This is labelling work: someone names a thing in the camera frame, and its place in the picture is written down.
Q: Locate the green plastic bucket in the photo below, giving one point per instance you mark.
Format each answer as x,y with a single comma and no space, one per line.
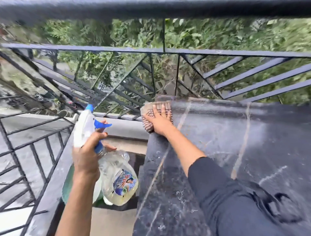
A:
66,187

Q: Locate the person's left thumb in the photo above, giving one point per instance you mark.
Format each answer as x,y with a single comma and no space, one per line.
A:
97,138

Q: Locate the dark grey sleeve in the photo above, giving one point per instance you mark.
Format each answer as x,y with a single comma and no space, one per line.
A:
223,194

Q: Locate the clear spray bottle blue trigger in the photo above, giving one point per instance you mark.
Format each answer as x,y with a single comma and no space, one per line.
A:
119,180

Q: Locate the brown striped cleaning cloth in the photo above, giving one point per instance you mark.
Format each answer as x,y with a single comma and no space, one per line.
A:
147,110

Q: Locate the person's right forearm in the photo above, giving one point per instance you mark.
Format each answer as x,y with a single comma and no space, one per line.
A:
184,150

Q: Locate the person's left hand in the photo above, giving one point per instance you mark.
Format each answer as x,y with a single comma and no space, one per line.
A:
85,158

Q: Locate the green trees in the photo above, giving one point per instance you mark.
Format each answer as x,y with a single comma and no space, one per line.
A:
209,34

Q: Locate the black metal railing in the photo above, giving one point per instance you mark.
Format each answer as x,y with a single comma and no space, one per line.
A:
243,52

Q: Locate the person's right hand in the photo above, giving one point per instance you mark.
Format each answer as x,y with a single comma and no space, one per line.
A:
160,124

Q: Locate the person's right thumb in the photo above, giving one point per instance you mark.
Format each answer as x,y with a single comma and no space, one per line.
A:
148,118

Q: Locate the person's left forearm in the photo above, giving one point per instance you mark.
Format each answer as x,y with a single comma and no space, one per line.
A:
76,206

